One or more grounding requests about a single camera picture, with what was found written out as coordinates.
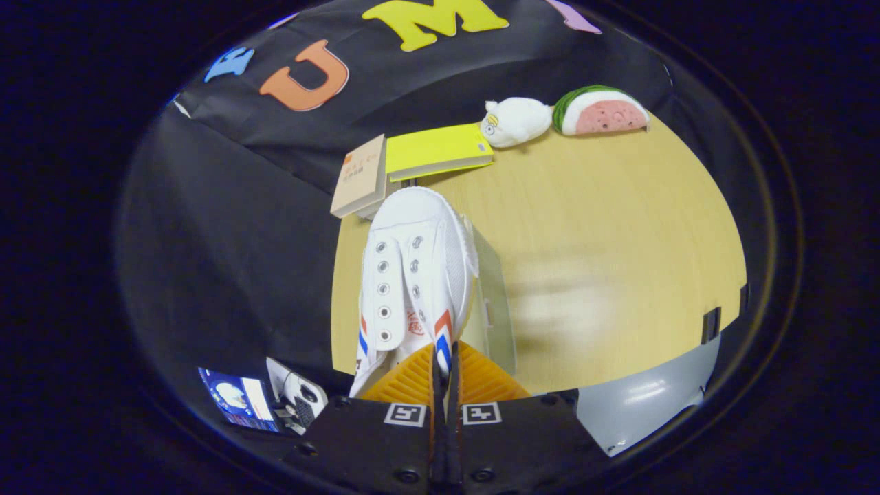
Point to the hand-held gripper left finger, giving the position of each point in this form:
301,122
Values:
371,447

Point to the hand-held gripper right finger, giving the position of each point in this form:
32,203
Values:
522,447

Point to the cream fabric storage box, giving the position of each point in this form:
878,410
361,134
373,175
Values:
491,309

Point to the white canvas shoe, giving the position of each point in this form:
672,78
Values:
419,234

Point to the black computer mouse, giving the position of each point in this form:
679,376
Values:
307,394

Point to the white side table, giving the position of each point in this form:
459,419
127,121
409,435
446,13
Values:
278,375

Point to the lit computer screen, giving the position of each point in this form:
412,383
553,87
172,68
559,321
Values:
237,399

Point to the pale grey book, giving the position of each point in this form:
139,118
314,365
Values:
390,189

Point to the black backdrop cloth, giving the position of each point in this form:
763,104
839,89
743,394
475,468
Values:
206,240

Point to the beige book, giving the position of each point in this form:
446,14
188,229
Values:
361,175

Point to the yellow book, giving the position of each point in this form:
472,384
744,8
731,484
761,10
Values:
436,148

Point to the white plush toy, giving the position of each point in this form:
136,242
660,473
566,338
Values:
519,120

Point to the watermelon slice plush toy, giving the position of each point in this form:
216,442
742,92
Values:
605,113

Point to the black table edge bracket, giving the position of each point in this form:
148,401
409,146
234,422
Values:
711,325

